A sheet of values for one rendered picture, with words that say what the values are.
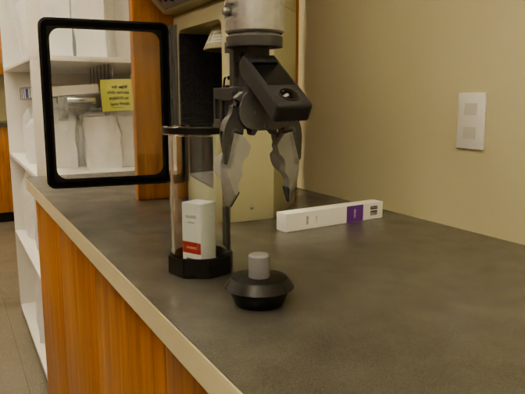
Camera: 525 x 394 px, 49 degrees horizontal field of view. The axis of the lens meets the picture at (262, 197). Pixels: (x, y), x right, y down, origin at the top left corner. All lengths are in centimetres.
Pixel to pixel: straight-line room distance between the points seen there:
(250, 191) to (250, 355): 68
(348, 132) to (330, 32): 29
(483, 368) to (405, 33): 95
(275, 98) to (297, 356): 28
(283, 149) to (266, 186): 54
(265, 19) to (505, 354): 46
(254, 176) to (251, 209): 7
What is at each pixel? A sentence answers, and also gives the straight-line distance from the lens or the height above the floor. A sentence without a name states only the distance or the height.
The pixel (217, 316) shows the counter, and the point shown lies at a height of 94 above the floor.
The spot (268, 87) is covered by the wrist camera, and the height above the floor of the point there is 122.
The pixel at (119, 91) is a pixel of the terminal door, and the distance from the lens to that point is 149.
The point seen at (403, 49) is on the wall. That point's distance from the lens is 143.
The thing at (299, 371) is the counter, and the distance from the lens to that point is 60.
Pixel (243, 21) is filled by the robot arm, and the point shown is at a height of 130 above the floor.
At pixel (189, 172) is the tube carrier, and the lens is 85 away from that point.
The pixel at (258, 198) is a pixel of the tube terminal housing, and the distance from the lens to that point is 128.
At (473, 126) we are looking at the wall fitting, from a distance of 127.
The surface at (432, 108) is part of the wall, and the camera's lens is 136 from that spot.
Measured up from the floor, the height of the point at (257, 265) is 99.
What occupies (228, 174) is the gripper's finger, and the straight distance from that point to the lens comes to 71.
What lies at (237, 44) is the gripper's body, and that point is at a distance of 73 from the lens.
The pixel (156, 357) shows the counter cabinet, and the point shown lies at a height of 82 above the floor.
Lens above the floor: 121
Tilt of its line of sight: 10 degrees down
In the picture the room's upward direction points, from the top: straight up
